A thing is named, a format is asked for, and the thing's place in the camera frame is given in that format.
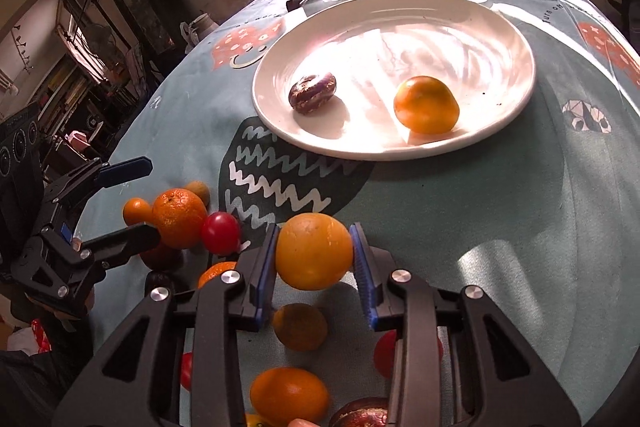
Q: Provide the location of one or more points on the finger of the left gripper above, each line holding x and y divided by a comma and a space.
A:
125, 171
116, 248

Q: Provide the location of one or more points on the yellow-brown small fruit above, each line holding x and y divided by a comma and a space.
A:
200, 189

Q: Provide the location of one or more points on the dark red plum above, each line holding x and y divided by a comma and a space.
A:
162, 258

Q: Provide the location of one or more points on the large dimpled orange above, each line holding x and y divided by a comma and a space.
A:
179, 215

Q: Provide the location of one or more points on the white oval plate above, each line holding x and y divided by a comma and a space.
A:
371, 47

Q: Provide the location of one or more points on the small red tomato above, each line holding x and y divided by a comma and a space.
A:
384, 354

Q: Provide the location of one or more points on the yellow-green small fruit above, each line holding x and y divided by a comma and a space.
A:
300, 327

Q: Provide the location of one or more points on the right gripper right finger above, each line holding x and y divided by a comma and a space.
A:
497, 378

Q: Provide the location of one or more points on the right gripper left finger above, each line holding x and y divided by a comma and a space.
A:
134, 378

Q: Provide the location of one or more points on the small orange tangerine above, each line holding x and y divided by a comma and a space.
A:
137, 210

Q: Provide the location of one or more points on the dark purple mangosteen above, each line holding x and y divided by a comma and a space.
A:
312, 92

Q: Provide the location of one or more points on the smooth orange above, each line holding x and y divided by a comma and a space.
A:
313, 252

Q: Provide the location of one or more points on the white kettle jug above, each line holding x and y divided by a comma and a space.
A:
193, 33

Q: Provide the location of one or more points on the light blue patterned tablecloth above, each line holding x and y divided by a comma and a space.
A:
544, 215

